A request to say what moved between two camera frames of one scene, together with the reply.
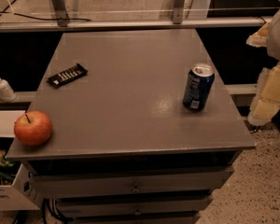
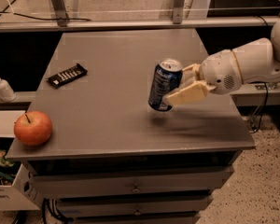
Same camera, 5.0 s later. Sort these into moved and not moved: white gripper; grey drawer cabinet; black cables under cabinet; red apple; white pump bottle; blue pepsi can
Moved: white gripper; blue pepsi can
Not moved: grey drawer cabinet; black cables under cabinet; red apple; white pump bottle
